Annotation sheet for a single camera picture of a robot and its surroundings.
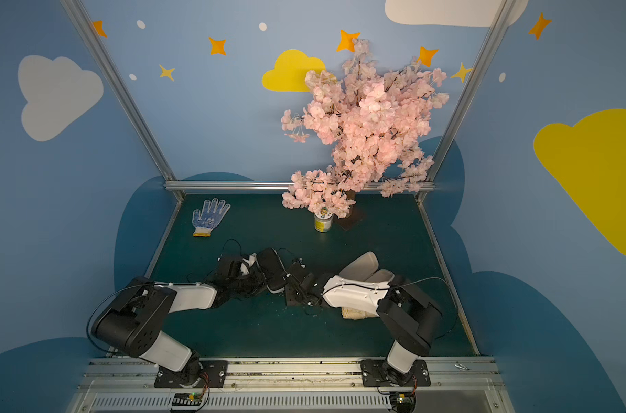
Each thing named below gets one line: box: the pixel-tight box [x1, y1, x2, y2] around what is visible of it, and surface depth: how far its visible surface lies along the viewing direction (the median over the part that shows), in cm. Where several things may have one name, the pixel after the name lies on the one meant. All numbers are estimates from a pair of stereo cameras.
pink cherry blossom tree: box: [281, 38, 449, 219], surface depth 76 cm
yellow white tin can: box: [313, 209, 334, 234], surface depth 107 cm
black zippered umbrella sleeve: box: [256, 247, 288, 295], surface depth 94 cm
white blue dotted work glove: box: [191, 197, 232, 238], surface depth 116 cm
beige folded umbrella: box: [341, 306, 380, 321], surface depth 86 cm
